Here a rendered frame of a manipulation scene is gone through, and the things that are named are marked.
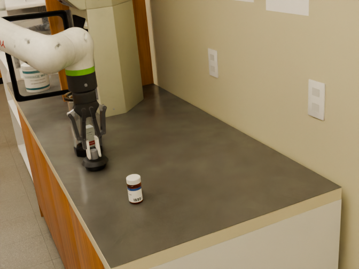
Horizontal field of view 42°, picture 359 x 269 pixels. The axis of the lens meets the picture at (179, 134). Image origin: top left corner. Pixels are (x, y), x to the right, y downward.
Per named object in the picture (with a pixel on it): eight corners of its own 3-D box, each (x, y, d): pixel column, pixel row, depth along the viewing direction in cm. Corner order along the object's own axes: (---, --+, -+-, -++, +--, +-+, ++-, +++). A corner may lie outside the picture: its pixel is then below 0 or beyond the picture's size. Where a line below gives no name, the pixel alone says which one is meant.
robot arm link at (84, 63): (98, 24, 146) (69, 24, 151) (73, 31, 136) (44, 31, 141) (104, 68, 152) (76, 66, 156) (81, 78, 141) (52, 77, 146)
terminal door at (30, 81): (79, 92, 233) (65, 9, 218) (15, 102, 225) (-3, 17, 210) (79, 92, 234) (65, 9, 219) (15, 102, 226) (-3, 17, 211)
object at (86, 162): (104, 159, 167) (102, 142, 165) (112, 168, 160) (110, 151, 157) (79, 166, 164) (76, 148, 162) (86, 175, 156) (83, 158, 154)
